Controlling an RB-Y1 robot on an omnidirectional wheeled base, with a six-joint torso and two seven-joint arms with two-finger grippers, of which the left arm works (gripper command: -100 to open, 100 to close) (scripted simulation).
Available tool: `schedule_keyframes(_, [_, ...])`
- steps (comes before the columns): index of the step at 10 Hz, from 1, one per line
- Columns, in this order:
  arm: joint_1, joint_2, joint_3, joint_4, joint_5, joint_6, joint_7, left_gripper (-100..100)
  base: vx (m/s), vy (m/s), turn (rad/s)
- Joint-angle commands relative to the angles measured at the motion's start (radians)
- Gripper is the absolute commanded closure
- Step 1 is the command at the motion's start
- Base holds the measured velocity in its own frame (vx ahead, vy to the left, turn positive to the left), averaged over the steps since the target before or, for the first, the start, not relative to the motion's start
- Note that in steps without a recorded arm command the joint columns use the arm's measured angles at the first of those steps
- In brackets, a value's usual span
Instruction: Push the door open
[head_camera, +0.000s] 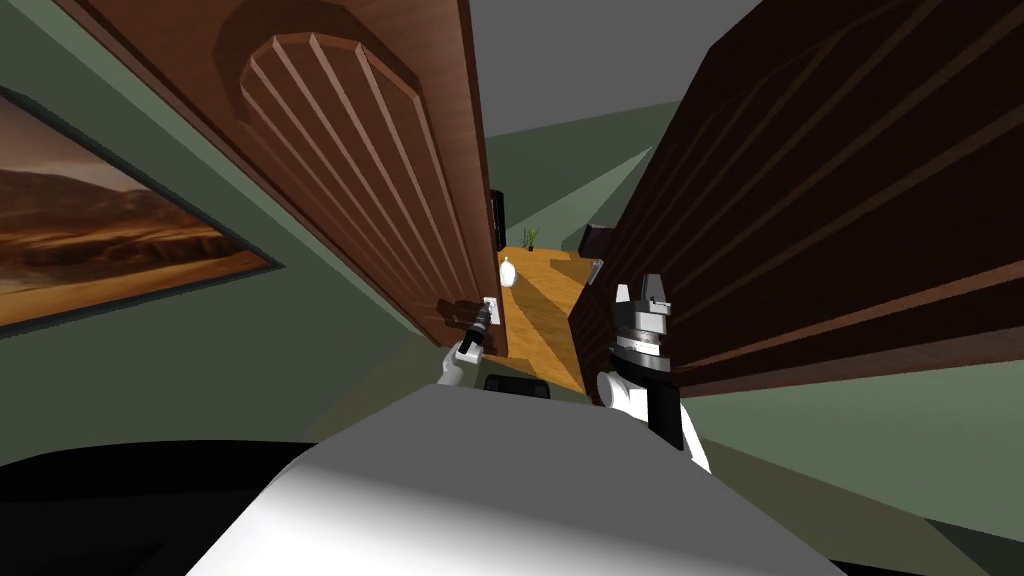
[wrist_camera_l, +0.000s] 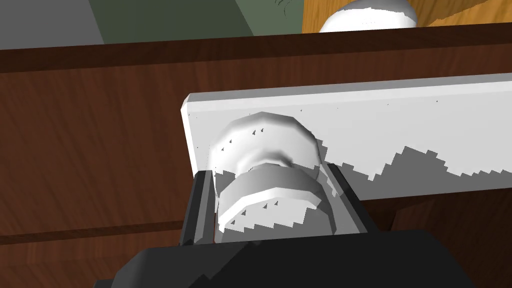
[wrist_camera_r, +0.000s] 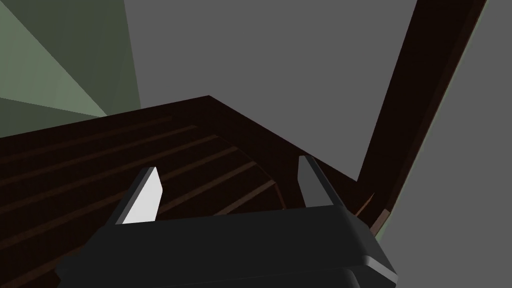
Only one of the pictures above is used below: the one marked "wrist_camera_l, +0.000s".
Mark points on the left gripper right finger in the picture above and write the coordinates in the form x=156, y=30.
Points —
x=350, y=212

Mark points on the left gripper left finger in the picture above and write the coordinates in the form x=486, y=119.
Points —
x=200, y=212

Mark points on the white round door knob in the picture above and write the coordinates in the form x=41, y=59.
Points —
x=264, y=140
x=368, y=16

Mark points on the brown wooden door leaf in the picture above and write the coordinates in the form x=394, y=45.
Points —
x=80, y=140

